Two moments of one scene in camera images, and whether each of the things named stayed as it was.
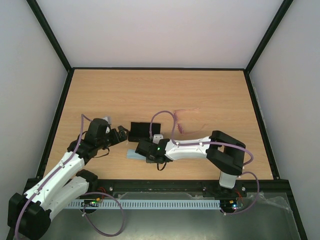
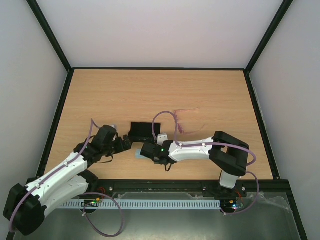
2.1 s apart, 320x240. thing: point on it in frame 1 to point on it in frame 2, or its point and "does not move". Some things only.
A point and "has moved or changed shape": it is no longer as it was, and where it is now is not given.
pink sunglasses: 189,121 does not move
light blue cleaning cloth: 131,154 has moved or changed shape
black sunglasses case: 140,131 does not move
